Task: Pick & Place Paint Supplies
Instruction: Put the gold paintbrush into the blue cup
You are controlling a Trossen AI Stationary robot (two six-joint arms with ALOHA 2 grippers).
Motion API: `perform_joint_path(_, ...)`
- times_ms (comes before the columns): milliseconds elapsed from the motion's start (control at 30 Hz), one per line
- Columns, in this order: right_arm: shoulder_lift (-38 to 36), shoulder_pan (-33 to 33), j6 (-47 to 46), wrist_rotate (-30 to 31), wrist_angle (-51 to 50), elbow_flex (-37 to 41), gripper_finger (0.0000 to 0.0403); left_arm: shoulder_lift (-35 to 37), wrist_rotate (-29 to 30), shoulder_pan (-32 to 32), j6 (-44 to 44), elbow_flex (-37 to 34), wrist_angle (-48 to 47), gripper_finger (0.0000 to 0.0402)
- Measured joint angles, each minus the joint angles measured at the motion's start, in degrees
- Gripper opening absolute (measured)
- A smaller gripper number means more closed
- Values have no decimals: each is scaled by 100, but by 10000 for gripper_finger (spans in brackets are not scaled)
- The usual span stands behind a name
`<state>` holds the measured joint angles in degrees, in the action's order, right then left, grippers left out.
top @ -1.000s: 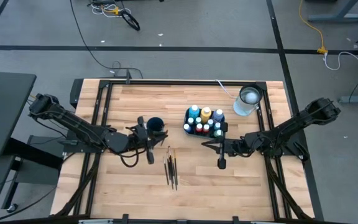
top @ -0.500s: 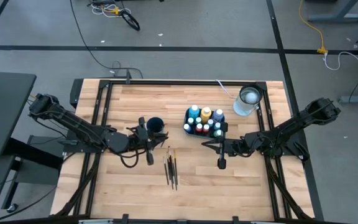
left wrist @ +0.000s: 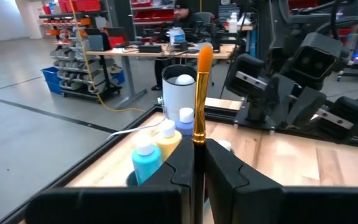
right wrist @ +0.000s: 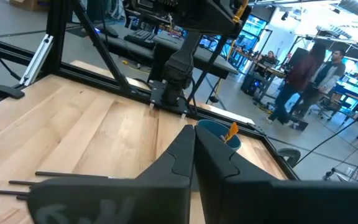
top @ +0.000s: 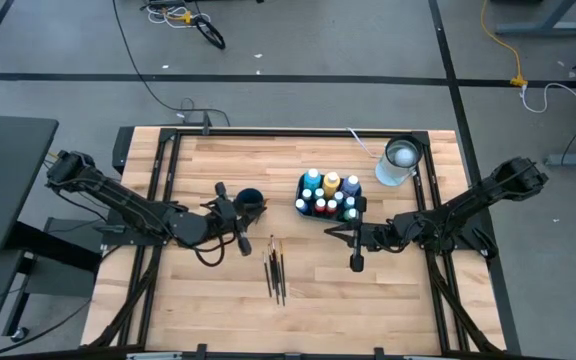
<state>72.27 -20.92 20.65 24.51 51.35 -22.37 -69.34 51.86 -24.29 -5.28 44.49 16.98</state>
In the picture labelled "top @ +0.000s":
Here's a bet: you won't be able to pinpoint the black handled paint brush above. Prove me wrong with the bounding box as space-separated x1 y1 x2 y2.
266 243 275 296
274 249 282 301
262 251 272 299
271 247 280 305

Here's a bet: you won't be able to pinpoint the large teal paint bottle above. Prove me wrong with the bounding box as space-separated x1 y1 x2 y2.
302 168 323 194

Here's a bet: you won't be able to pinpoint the large yellow paint bottle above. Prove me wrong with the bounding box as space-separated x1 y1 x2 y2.
321 171 342 199

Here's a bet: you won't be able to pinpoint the grey-teal plastic bin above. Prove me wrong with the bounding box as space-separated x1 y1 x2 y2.
293 172 368 224

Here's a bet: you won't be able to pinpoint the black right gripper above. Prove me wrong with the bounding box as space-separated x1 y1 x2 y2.
324 197 399 274

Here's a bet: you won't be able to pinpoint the dark blue plastic cup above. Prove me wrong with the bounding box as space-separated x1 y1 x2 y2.
232 187 265 222

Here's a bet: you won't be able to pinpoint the large purple paint bottle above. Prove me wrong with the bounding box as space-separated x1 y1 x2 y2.
341 174 362 197

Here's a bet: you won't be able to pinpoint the black desk base frame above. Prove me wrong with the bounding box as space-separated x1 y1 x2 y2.
5 216 104 346

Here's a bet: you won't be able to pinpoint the white cable bundle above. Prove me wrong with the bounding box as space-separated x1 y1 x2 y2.
146 3 195 27

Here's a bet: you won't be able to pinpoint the silver aluminium bar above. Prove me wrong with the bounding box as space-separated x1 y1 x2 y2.
126 352 184 360

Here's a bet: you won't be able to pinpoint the white floor cable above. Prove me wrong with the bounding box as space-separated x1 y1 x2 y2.
520 82 576 136

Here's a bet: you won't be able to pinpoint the black coiled cable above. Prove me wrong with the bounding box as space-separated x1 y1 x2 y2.
193 14 227 51

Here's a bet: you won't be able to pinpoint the grey desk leg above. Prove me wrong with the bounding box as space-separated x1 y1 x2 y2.
492 0 576 37

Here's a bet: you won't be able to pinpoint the yellow extension cord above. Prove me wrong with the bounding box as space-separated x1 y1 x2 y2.
480 0 529 89

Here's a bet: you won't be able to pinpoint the black floor cable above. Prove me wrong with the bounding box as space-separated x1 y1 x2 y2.
111 0 232 127

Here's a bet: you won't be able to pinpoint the thin white cable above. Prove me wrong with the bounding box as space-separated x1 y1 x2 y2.
346 126 382 160

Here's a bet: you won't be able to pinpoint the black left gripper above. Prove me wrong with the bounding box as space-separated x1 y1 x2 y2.
202 182 268 257

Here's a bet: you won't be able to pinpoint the white plastic pitcher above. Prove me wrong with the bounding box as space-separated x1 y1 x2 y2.
374 133 424 188

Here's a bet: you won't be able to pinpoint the long silver-ferrule paint brush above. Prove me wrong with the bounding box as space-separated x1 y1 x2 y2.
269 234 278 301

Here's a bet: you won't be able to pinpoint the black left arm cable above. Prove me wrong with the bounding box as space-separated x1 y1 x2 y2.
195 233 227 269

